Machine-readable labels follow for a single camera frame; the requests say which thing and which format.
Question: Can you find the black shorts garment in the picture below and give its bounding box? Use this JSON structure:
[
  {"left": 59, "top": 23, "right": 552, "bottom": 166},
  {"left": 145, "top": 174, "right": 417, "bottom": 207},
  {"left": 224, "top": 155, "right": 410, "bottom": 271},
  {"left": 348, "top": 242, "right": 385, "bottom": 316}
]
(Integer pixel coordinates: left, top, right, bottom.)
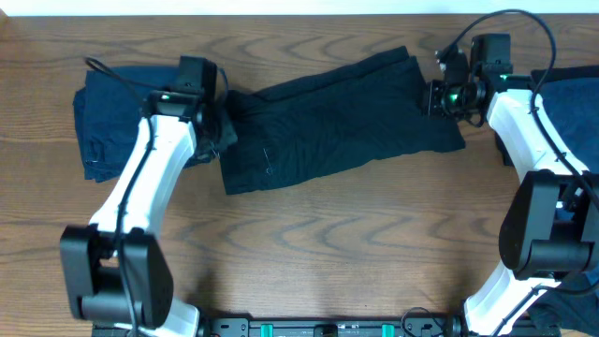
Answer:
[{"left": 220, "top": 47, "right": 465, "bottom": 195}]

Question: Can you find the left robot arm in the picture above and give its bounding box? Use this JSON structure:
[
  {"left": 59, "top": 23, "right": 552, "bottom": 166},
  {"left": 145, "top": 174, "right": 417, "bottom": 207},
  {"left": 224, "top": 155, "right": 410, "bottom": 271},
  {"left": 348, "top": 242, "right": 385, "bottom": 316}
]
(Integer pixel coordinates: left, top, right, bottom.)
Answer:
[{"left": 59, "top": 55, "right": 237, "bottom": 336}]

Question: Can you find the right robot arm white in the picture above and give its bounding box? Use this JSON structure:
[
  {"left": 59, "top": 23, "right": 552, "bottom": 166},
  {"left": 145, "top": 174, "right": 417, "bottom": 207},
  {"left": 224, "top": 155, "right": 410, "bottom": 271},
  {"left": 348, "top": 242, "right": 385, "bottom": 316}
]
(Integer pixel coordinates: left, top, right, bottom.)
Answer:
[{"left": 422, "top": 34, "right": 598, "bottom": 336}]

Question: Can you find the folded navy blue garment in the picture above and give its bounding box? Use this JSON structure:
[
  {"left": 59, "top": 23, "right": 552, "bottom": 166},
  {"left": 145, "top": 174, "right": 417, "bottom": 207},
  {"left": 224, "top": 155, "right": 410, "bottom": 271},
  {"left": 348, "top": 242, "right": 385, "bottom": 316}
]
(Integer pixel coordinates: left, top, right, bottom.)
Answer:
[{"left": 73, "top": 66, "right": 179, "bottom": 183}]

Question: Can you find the blue garment in pile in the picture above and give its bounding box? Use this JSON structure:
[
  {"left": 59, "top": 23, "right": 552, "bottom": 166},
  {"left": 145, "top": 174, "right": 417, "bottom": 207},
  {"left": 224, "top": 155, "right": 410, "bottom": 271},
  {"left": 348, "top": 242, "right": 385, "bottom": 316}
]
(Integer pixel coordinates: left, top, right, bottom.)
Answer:
[{"left": 541, "top": 78, "right": 599, "bottom": 173}]

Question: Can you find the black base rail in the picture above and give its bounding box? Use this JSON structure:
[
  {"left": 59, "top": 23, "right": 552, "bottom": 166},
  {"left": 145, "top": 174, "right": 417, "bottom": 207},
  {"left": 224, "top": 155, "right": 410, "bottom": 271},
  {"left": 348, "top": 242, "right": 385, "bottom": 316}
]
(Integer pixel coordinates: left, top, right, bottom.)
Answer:
[{"left": 197, "top": 315, "right": 462, "bottom": 337}]

